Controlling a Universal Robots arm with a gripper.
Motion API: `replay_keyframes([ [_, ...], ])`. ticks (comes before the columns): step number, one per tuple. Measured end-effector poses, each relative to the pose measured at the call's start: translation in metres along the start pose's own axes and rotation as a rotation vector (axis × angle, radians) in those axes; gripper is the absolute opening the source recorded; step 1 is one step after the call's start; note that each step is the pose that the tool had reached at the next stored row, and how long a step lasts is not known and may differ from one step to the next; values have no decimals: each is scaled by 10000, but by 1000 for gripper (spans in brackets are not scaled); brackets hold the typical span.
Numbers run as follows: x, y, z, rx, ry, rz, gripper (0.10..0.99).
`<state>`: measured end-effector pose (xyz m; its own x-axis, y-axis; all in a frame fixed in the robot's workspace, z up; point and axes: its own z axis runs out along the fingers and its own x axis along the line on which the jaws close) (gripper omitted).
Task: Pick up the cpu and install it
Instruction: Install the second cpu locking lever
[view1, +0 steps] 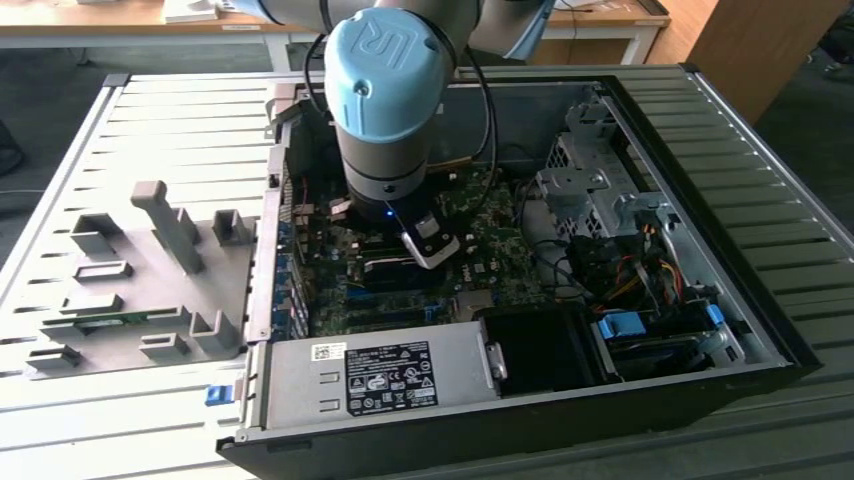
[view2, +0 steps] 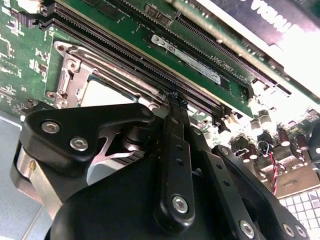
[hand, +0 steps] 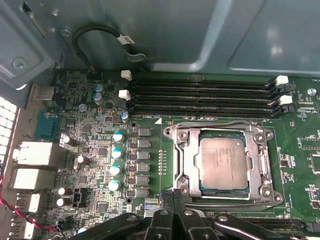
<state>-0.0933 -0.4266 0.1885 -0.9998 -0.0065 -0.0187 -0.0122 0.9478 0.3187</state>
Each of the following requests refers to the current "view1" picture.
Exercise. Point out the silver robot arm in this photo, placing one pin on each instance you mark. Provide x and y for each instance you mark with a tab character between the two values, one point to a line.
388	90

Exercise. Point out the green motherboard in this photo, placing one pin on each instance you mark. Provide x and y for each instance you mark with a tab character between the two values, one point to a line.
497	240

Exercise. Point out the black expansion slot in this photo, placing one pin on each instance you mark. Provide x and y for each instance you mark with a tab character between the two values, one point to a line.
390	326
388	313

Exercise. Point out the silver chipset heatsink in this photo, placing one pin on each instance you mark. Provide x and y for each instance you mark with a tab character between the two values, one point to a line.
476	303

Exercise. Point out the silver drive cage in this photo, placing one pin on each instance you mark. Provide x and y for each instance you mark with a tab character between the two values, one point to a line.
581	200

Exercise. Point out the silver power supply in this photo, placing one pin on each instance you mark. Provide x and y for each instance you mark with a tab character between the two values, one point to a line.
301	370

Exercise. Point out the grey parts rack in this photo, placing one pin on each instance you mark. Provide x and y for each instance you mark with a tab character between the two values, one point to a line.
154	285

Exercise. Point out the black fan shroud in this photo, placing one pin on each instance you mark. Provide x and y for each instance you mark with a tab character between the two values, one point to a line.
534	350

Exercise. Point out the green RAM stick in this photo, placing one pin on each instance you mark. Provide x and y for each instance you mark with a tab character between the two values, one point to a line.
134	317

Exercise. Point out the blue plastic clip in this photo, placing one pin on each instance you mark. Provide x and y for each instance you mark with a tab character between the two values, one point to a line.
217	396

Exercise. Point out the blue disk carrier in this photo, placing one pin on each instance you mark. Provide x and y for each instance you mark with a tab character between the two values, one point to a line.
621	325

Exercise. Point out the white box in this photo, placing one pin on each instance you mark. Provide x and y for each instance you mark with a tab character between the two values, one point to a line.
190	12

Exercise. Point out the black PC case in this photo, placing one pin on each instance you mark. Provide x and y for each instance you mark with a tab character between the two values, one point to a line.
468	450

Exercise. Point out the wooden desk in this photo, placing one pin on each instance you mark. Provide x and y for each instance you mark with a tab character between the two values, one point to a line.
101	27

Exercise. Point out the black floor object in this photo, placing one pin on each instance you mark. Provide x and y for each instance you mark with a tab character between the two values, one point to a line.
10	150

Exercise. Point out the blue plastic latch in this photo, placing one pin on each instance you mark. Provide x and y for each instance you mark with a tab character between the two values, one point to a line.
716	317

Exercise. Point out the wooden cabinet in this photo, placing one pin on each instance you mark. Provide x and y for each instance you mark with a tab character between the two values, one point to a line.
754	55

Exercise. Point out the black office chair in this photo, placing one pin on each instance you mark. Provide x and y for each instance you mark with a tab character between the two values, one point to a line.
837	45

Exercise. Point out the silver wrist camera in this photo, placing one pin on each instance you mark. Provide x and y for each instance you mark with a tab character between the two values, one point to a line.
434	250

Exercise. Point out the grey metal bracket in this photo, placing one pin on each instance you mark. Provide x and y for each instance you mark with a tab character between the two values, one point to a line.
281	91

